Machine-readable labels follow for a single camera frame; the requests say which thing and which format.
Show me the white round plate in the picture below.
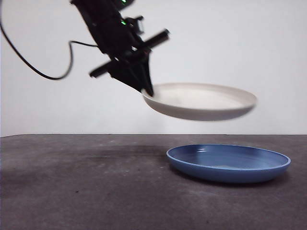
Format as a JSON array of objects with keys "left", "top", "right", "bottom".
[{"left": 141, "top": 82, "right": 258, "bottom": 122}]

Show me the blue round plate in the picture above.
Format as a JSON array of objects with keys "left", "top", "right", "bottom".
[{"left": 166, "top": 144, "right": 292, "bottom": 184}]

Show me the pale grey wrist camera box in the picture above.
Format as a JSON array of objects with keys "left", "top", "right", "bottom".
[{"left": 124, "top": 15, "right": 145, "bottom": 35}]

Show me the black cable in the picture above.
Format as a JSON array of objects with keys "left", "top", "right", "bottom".
[{"left": 0, "top": 7, "right": 100, "bottom": 81}]

